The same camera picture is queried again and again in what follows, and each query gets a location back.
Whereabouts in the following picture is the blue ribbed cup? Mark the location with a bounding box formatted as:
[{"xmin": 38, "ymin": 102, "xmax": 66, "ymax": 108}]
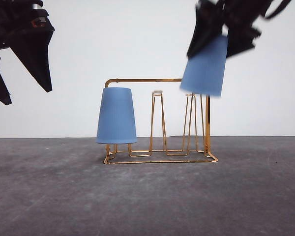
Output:
[
  {"xmin": 180, "ymin": 35, "xmax": 228, "ymax": 96},
  {"xmin": 96, "ymin": 87, "xmax": 137, "ymax": 144}
]

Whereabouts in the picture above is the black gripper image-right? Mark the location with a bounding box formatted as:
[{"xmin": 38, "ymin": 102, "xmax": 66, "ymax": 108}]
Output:
[{"xmin": 187, "ymin": 0, "xmax": 292, "ymax": 57}]

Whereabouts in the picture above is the gold wire cup rack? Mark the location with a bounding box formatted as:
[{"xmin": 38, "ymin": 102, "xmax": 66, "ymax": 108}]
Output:
[{"xmin": 104, "ymin": 78, "xmax": 218, "ymax": 164}]

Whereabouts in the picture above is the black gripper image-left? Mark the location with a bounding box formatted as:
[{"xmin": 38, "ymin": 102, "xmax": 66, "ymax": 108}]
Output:
[{"xmin": 0, "ymin": 0, "xmax": 55, "ymax": 106}]

